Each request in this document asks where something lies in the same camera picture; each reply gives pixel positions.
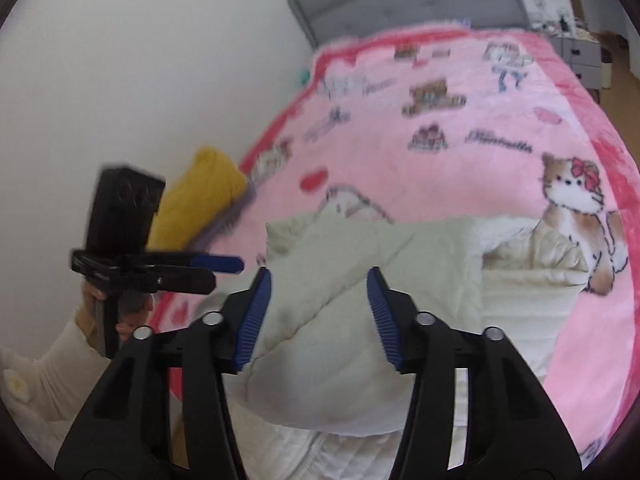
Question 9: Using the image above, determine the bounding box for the person's left hand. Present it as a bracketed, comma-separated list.
[74, 278, 156, 351]

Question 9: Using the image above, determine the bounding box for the yellow folded garment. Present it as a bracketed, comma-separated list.
[146, 146, 250, 250]

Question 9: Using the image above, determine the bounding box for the white quilted padded jacket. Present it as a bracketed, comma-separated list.
[226, 214, 587, 479]

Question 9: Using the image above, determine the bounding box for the pink cartoon print blanket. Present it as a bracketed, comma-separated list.
[153, 24, 639, 464]

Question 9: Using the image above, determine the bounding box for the grey folded garment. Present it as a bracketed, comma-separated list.
[186, 184, 256, 252]

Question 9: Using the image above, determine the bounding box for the grey bedside drawer cabinet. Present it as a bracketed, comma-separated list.
[549, 32, 613, 91]

